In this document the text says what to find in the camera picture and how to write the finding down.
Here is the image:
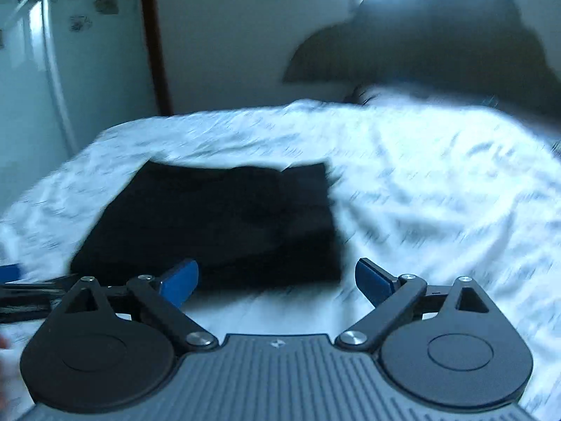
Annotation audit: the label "brown wooden door frame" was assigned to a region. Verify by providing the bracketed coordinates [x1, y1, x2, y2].
[138, 0, 175, 115]

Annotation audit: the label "black pants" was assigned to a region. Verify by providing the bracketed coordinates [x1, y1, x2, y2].
[69, 160, 343, 294]

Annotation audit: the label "white printed blanket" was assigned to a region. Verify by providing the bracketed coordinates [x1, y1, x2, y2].
[0, 84, 561, 421]

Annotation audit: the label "floral glass wardrobe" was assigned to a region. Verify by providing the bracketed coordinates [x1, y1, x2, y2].
[0, 0, 159, 211]

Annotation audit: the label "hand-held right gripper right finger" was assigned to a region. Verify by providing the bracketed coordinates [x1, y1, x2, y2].
[335, 257, 491, 354]

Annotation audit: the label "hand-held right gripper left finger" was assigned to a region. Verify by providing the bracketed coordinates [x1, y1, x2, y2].
[61, 259, 220, 352]

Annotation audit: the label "dark padded headboard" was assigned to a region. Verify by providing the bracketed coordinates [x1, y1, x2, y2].
[282, 0, 561, 112]

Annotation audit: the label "striped pillow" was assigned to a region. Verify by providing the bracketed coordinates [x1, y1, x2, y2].
[350, 82, 388, 107]

